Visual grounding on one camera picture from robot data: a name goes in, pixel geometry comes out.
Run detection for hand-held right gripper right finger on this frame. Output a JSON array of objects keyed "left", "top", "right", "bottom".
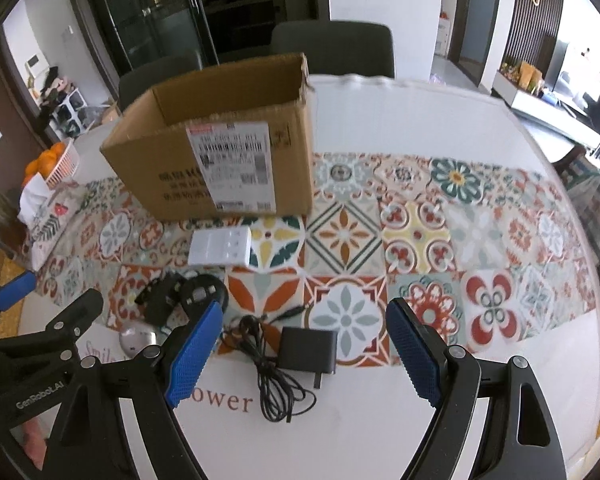
[{"left": 385, "top": 297, "right": 567, "bottom": 480}]

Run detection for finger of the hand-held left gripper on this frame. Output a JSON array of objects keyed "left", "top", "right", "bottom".
[
  {"left": 0, "top": 289, "right": 104, "bottom": 356},
  {"left": 0, "top": 270, "right": 37, "bottom": 332}
]

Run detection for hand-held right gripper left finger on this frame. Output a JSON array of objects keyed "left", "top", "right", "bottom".
[{"left": 45, "top": 299, "right": 224, "bottom": 480}]

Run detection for black round cable hub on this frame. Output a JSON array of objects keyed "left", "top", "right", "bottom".
[{"left": 135, "top": 272, "right": 229, "bottom": 328}]

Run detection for white power strip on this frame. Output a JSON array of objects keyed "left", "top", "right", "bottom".
[{"left": 187, "top": 226, "right": 252, "bottom": 267}]

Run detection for black power adapter with cable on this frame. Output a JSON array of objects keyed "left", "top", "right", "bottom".
[{"left": 220, "top": 305, "right": 338, "bottom": 423}]

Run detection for brown cardboard box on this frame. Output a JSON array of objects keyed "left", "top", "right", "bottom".
[{"left": 100, "top": 52, "right": 315, "bottom": 222}]

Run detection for yellow woven mat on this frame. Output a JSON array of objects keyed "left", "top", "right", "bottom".
[{"left": 0, "top": 250, "right": 27, "bottom": 341}]

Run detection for silver round disc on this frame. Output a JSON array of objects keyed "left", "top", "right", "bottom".
[{"left": 119, "top": 325, "right": 160, "bottom": 358}]

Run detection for floral tissue box cover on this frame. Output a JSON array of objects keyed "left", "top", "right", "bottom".
[{"left": 17, "top": 172, "right": 88, "bottom": 271}]

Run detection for patterned table runner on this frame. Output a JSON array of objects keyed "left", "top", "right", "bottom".
[{"left": 35, "top": 152, "right": 598, "bottom": 368}]

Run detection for pile of oranges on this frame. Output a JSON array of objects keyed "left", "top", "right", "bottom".
[{"left": 24, "top": 142, "right": 68, "bottom": 186}]

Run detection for white storage shelf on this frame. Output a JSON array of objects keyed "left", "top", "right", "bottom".
[{"left": 30, "top": 65, "right": 107, "bottom": 137}]

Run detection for white tablecloth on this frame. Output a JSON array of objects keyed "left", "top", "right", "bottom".
[{"left": 0, "top": 74, "right": 600, "bottom": 480}]

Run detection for wooden chair with patterned cushion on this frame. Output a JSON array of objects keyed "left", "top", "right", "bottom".
[{"left": 552, "top": 146, "right": 600, "bottom": 266}]

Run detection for dark grey chair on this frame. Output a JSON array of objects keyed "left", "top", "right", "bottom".
[
  {"left": 117, "top": 52, "right": 203, "bottom": 111},
  {"left": 271, "top": 21, "right": 396, "bottom": 79}
]

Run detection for white television stand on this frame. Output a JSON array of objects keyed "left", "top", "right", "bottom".
[{"left": 492, "top": 70, "right": 600, "bottom": 147}]

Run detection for yellow bags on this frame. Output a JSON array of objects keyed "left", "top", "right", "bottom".
[{"left": 500, "top": 60, "right": 544, "bottom": 94}]

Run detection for black glass cabinet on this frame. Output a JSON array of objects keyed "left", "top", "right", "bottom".
[{"left": 62, "top": 0, "right": 331, "bottom": 86}]

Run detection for small white cabinet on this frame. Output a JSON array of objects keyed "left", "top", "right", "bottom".
[{"left": 436, "top": 11, "right": 452, "bottom": 59}]

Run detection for television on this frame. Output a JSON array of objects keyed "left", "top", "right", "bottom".
[{"left": 550, "top": 37, "right": 600, "bottom": 128}]

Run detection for grey door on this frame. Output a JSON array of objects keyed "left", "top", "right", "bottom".
[{"left": 457, "top": 0, "right": 504, "bottom": 86}]

